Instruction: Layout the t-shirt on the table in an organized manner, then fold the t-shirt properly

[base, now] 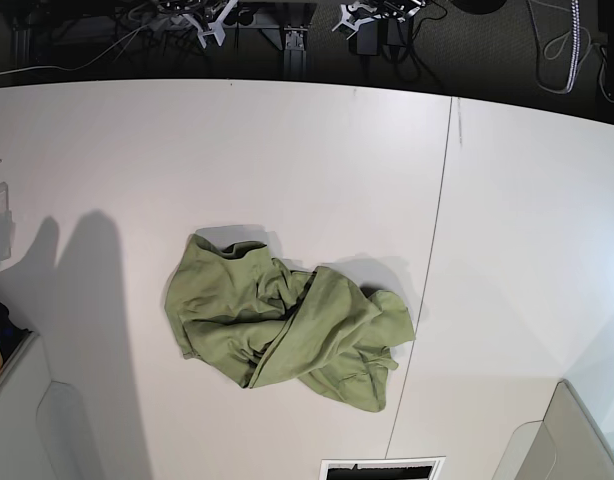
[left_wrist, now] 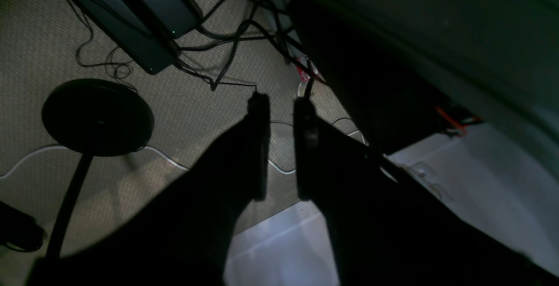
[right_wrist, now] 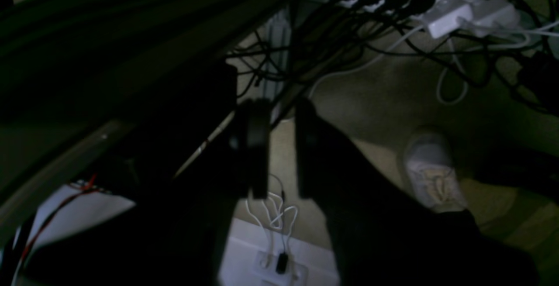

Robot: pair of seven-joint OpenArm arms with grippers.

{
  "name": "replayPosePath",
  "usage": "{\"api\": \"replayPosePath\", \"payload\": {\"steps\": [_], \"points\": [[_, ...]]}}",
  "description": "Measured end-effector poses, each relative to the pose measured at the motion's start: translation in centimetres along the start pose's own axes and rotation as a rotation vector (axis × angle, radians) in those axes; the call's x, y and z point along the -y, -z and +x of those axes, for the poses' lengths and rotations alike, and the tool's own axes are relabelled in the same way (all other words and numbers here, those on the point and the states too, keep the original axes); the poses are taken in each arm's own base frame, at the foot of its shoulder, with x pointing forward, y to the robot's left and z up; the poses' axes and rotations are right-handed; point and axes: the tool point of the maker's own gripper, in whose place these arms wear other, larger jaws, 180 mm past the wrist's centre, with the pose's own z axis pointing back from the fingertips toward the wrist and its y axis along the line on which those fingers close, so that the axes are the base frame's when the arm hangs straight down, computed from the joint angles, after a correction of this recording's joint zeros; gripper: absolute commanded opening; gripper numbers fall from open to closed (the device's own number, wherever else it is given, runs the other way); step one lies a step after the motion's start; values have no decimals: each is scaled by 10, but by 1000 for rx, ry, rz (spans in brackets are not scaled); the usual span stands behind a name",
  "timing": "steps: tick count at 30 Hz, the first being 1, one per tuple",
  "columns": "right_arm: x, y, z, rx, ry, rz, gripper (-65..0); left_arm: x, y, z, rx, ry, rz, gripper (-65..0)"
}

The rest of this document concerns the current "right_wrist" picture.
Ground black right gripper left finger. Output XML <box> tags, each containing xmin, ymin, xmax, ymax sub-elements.
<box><xmin>26</xmin><ymin>99</ymin><xmax>271</xmax><ymax>286</ymax></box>

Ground aluminium table frame rail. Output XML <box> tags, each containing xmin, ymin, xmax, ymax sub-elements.
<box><xmin>0</xmin><ymin>119</ymin><xmax>136</xmax><ymax>245</ymax></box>

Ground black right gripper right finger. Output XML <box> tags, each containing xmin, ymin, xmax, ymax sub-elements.
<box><xmin>295</xmin><ymin>99</ymin><xmax>540</xmax><ymax>286</ymax></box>

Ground white power adapter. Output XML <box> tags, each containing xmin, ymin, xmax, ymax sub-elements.
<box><xmin>418</xmin><ymin>0</ymin><xmax>520</xmax><ymax>38</ymax></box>

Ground white sneaker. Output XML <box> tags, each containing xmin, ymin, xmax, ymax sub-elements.
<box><xmin>403</xmin><ymin>130</ymin><xmax>469</xmax><ymax>213</ymax></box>

